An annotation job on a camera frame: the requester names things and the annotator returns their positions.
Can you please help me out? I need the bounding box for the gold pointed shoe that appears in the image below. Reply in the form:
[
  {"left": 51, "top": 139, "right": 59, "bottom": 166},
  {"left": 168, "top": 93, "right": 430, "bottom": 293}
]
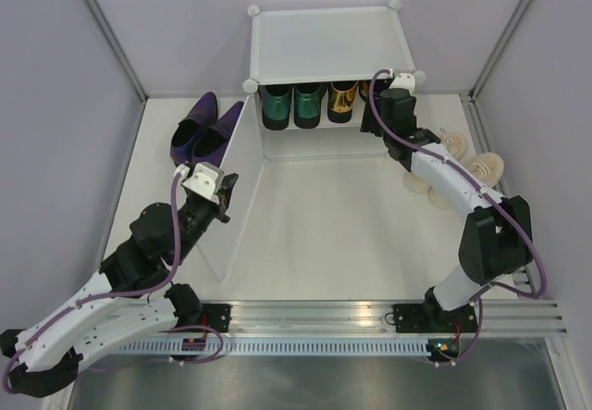
[
  {"left": 358, "top": 81, "right": 371, "bottom": 103},
  {"left": 327, "top": 81, "right": 358, "bottom": 124}
]

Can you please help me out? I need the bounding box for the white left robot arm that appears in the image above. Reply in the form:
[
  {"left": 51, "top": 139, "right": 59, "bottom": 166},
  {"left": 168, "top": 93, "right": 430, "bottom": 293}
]
[{"left": 1, "top": 172, "right": 239, "bottom": 398}]

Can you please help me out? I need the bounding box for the white cabinet door panel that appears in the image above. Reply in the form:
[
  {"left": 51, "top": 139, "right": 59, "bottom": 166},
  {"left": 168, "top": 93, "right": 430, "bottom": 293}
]
[{"left": 197, "top": 96, "right": 264, "bottom": 281}]

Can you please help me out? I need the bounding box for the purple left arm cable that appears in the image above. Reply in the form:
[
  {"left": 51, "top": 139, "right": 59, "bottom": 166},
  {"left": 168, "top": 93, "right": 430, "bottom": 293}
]
[{"left": 0, "top": 173, "right": 181, "bottom": 395}]

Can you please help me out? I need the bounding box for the white plastic shoe cabinet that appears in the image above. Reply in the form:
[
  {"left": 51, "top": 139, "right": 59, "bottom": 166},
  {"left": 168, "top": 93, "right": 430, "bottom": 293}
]
[{"left": 243, "top": 0, "right": 426, "bottom": 160}]

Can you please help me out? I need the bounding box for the beige sneaker rear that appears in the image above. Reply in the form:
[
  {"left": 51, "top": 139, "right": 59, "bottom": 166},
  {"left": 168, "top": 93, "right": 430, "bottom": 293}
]
[{"left": 403, "top": 129, "right": 468, "bottom": 193}]

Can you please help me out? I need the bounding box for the beige sneaker front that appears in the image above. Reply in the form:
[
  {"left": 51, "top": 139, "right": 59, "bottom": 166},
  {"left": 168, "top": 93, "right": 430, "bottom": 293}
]
[{"left": 428, "top": 153, "right": 504, "bottom": 210}]

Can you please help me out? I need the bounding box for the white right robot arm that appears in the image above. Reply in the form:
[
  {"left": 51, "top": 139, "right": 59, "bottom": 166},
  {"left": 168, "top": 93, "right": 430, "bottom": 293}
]
[{"left": 366, "top": 88, "right": 534, "bottom": 331}]

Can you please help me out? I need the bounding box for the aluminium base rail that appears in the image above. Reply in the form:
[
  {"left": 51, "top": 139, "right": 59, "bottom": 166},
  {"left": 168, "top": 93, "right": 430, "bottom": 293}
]
[{"left": 224, "top": 299, "right": 568, "bottom": 338}]

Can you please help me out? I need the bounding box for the beige sneaker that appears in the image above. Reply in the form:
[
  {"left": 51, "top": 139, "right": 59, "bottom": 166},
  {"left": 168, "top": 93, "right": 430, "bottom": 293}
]
[
  {"left": 403, "top": 129, "right": 468, "bottom": 193},
  {"left": 428, "top": 153, "right": 504, "bottom": 210}
]

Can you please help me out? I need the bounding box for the gold pointed shoe front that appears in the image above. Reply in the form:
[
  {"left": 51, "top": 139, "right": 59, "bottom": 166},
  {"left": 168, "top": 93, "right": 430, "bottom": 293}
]
[{"left": 358, "top": 81, "right": 371, "bottom": 103}]

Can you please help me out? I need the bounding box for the purple loafer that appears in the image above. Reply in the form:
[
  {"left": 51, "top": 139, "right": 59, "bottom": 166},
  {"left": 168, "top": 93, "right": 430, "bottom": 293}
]
[
  {"left": 170, "top": 92, "right": 218, "bottom": 165},
  {"left": 191, "top": 101, "right": 244, "bottom": 168}
]

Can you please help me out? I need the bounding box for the green loafer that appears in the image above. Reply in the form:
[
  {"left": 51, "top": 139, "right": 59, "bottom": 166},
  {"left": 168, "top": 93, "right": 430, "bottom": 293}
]
[
  {"left": 293, "top": 82, "right": 326, "bottom": 130},
  {"left": 259, "top": 85, "right": 292, "bottom": 130}
]

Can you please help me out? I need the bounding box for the white slotted cable duct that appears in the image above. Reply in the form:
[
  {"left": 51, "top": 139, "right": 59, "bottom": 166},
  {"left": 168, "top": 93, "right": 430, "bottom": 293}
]
[{"left": 117, "top": 336, "right": 430, "bottom": 357}]

